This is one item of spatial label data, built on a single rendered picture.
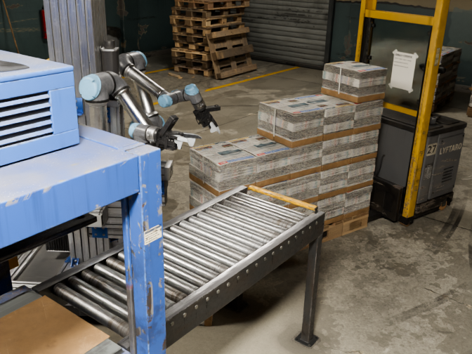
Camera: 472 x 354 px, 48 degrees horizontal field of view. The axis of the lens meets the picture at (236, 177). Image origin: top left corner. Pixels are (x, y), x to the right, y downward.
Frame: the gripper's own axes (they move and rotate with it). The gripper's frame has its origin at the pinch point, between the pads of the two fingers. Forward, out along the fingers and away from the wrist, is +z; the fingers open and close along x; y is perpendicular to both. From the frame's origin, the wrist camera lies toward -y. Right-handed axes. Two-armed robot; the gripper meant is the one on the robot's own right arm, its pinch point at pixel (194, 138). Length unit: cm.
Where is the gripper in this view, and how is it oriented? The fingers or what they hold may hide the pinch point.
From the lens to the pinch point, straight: 244.6
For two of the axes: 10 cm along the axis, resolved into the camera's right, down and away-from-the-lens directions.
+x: -4.7, 1.9, -8.6
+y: -0.9, 9.6, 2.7
